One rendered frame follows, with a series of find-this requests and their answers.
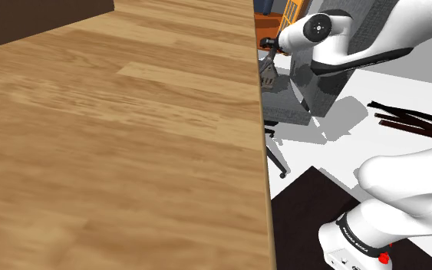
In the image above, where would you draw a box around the orange wooden furniture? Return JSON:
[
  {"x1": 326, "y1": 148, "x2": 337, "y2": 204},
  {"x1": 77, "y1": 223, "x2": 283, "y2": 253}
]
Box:
[{"x1": 254, "y1": 0, "x2": 311, "y2": 40}]

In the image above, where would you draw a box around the dark brown wooden frame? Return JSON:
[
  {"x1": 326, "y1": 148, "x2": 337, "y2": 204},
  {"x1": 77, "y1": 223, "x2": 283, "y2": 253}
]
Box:
[{"x1": 367, "y1": 100, "x2": 432, "y2": 143}]

